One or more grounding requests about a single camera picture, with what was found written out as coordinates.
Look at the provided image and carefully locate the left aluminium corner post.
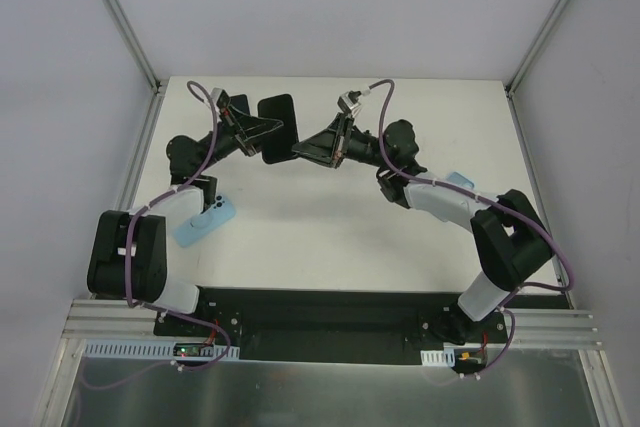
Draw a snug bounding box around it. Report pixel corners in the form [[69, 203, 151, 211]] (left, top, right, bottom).
[[101, 0, 162, 93]]

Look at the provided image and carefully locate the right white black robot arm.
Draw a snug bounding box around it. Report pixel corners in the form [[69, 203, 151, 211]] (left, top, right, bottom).
[[292, 114, 552, 345]]

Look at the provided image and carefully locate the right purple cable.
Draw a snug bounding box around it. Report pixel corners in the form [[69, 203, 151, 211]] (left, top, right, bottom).
[[349, 78, 576, 387]]

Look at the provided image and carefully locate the purple cable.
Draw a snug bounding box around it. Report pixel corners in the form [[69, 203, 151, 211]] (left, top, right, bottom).
[[349, 78, 576, 387], [79, 80, 236, 391]]

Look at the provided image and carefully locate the aluminium frame rail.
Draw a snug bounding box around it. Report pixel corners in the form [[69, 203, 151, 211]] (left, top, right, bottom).
[[63, 299, 604, 350]]

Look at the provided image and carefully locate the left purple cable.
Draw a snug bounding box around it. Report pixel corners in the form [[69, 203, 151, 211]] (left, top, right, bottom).
[[79, 80, 236, 391]]

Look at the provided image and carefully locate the right white cable duct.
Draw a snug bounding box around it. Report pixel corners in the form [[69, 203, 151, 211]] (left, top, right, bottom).
[[420, 348, 456, 368]]

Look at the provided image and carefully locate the white cable duct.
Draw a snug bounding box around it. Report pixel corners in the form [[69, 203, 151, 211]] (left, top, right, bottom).
[[420, 348, 456, 368], [84, 340, 240, 362]]

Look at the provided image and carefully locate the black smartphone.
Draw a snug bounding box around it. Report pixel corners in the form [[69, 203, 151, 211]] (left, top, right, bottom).
[[227, 94, 250, 118]]

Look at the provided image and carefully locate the right aluminium corner post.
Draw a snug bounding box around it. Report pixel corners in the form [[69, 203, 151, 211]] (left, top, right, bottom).
[[505, 0, 572, 99]]

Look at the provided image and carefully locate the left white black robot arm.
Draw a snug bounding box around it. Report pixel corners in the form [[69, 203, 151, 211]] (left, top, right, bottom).
[[87, 107, 285, 336]]

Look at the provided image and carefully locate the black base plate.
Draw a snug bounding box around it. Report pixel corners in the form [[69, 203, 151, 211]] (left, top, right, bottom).
[[152, 288, 508, 365]]

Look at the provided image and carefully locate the light blue cased phone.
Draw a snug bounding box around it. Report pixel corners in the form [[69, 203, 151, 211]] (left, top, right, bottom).
[[172, 195, 236, 248]]

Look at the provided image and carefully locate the black cased phone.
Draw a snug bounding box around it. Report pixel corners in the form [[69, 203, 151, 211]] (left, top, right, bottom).
[[257, 93, 299, 165]]

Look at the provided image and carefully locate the aluminium corner post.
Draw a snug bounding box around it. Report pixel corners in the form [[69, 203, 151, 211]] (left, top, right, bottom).
[[101, 0, 162, 93], [505, 0, 572, 99]]

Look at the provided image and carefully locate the left white cable duct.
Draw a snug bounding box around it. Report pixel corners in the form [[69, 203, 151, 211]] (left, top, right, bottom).
[[84, 340, 240, 362]]

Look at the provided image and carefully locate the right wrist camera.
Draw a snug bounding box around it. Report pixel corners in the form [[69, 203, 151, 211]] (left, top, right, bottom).
[[337, 90, 362, 117]]

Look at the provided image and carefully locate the light blue phone case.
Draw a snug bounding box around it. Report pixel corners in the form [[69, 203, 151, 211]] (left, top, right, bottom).
[[446, 171, 475, 190]]

